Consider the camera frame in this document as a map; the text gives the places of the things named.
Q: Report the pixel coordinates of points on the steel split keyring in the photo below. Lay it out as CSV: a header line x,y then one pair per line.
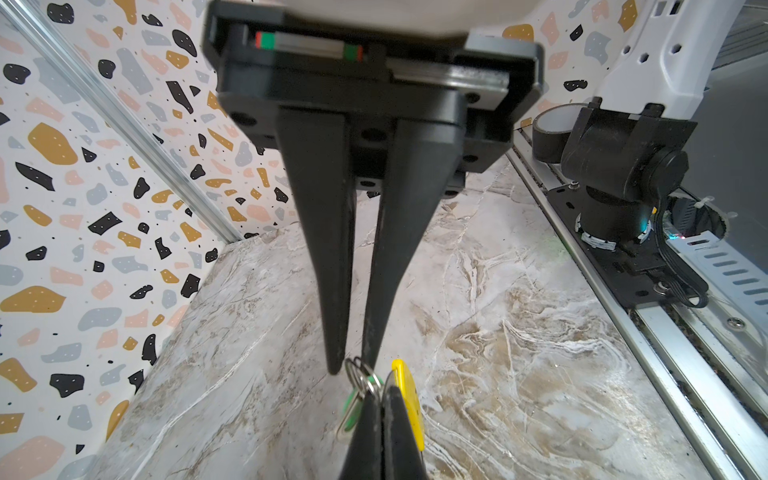
x,y
362,377

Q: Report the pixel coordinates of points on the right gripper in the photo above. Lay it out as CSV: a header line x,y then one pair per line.
x,y
268,59

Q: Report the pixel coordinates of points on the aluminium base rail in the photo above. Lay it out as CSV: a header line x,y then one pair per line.
x,y
709,365

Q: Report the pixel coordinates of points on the grey tape roll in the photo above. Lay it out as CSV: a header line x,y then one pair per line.
x,y
551,131

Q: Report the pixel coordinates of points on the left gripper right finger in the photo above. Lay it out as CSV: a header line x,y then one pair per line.
x,y
401,458

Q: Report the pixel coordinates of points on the metal key gauge with yellow handle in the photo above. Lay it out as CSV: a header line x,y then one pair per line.
x,y
404,380

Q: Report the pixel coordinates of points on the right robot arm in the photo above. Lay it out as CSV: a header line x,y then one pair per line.
x,y
627,146

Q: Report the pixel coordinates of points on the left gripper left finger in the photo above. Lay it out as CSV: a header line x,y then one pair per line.
x,y
364,456

